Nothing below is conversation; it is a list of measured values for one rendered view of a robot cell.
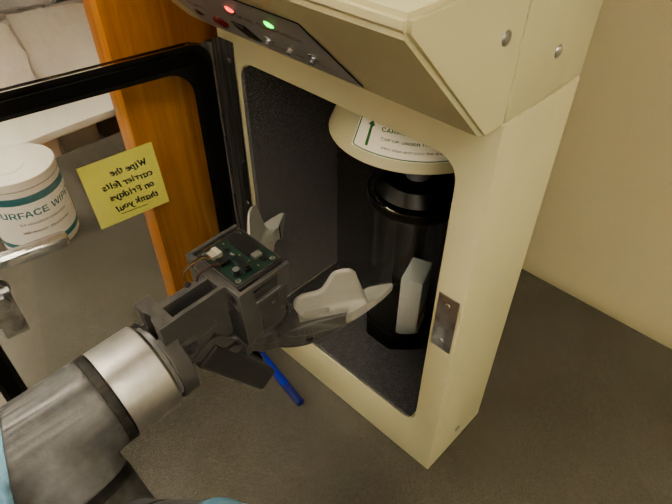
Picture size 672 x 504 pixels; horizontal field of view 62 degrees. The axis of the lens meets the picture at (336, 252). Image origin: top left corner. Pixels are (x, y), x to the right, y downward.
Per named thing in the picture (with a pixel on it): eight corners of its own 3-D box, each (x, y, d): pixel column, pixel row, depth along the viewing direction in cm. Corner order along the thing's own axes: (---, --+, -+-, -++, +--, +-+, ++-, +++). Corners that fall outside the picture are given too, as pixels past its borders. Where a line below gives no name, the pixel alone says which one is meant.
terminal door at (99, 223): (251, 318, 80) (209, 39, 54) (28, 432, 67) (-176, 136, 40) (248, 314, 81) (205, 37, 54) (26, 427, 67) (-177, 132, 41)
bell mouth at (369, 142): (403, 72, 66) (407, 24, 62) (541, 125, 56) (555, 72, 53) (291, 127, 56) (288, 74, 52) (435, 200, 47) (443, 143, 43)
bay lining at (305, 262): (381, 226, 92) (397, 0, 68) (523, 308, 78) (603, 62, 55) (267, 305, 79) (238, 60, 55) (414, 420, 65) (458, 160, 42)
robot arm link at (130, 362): (150, 451, 43) (98, 388, 47) (199, 412, 45) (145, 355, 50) (121, 397, 38) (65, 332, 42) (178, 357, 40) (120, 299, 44)
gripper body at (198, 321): (298, 259, 45) (171, 348, 39) (305, 327, 51) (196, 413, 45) (239, 218, 49) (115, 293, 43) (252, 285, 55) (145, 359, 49)
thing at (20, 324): (31, 332, 57) (10, 293, 54) (8, 342, 56) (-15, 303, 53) (26, 320, 58) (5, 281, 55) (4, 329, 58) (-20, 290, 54)
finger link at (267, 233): (280, 179, 56) (258, 241, 50) (286, 224, 60) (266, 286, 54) (250, 177, 57) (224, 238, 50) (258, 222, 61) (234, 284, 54)
